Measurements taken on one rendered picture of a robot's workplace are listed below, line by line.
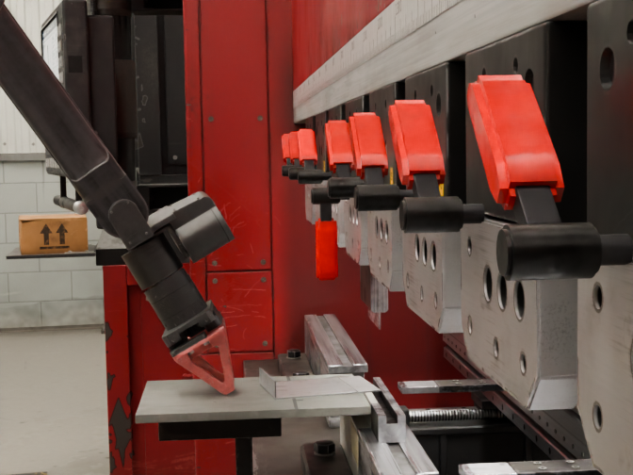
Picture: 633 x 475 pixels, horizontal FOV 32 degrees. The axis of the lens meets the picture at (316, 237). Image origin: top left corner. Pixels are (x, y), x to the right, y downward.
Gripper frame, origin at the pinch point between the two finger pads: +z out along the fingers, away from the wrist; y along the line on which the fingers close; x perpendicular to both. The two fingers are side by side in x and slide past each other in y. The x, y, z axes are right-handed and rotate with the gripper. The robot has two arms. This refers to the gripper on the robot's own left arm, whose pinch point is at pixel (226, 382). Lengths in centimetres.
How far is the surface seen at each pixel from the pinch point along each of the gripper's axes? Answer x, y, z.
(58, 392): 126, 463, 35
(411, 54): -28, -54, -22
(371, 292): -20.3, -6.7, -1.4
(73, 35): -1, 93, -61
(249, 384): -2.0, 3.5, 2.3
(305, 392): -7.7, -3.3, 5.4
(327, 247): -18.0, -18.2, -9.7
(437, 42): -28, -64, -22
